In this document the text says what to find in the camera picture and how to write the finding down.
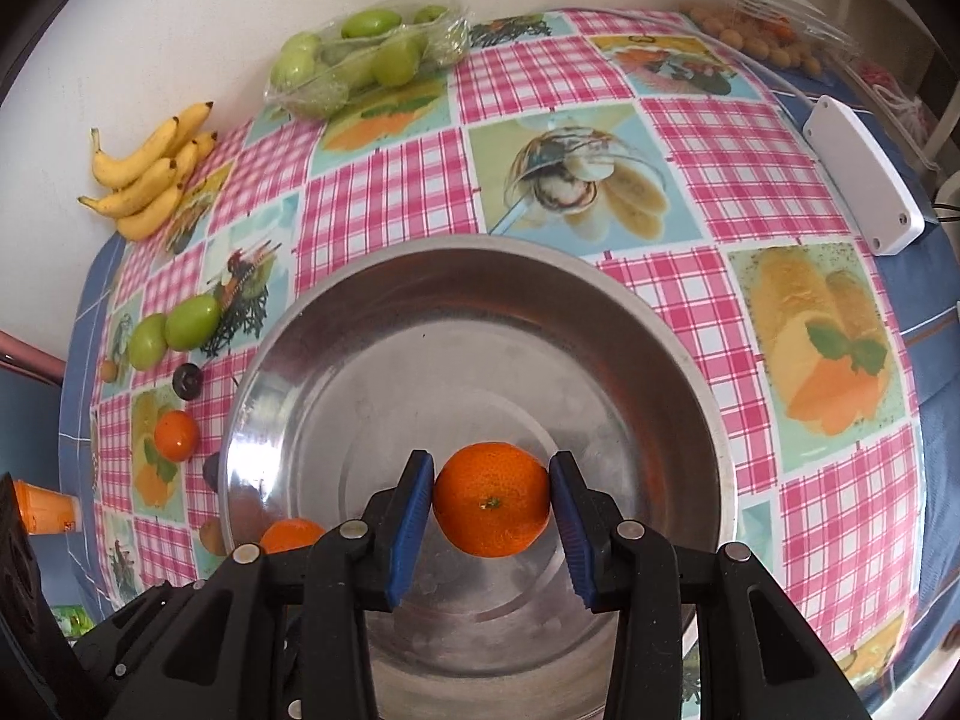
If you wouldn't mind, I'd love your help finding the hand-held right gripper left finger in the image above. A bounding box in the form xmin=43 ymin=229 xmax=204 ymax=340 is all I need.
xmin=75 ymin=450 xmax=436 ymax=720

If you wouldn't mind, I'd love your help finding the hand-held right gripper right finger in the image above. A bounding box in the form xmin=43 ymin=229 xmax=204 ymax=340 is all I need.
xmin=549 ymin=451 xmax=863 ymax=720

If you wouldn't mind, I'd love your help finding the large orange tangerine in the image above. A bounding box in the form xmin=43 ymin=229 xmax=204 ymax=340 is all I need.
xmin=433 ymin=442 xmax=552 ymax=558

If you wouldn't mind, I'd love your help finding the round stainless steel basin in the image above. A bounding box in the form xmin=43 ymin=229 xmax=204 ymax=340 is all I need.
xmin=219 ymin=235 xmax=732 ymax=720

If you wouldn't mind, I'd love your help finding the green jujube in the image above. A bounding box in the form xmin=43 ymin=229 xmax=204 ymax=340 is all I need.
xmin=127 ymin=315 xmax=170 ymax=371
xmin=165 ymin=296 xmax=224 ymax=351

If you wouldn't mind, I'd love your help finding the orange drink cup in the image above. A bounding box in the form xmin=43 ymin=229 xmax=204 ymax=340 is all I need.
xmin=13 ymin=480 xmax=82 ymax=537

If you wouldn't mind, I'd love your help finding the pink bar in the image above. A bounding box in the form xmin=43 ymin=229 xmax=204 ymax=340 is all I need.
xmin=0 ymin=330 xmax=65 ymax=387

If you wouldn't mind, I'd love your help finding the yellow banana bunch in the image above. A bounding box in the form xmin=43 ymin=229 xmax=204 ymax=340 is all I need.
xmin=78 ymin=101 xmax=218 ymax=241

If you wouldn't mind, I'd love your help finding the clear plastic fruit tray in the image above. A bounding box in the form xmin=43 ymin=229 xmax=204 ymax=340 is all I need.
xmin=264 ymin=0 xmax=472 ymax=119

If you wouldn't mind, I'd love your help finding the white rectangular power box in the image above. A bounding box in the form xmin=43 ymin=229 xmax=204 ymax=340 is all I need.
xmin=804 ymin=95 xmax=926 ymax=254

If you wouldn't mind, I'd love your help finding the pile of packed green jujubes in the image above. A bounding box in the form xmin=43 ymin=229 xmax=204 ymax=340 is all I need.
xmin=270 ymin=6 xmax=451 ymax=91

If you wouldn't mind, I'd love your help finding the heap of brown longans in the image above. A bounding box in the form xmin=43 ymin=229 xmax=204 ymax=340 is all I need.
xmin=688 ymin=6 xmax=826 ymax=76

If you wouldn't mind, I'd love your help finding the red net bag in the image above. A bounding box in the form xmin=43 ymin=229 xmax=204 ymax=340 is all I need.
xmin=855 ymin=60 xmax=942 ymax=155

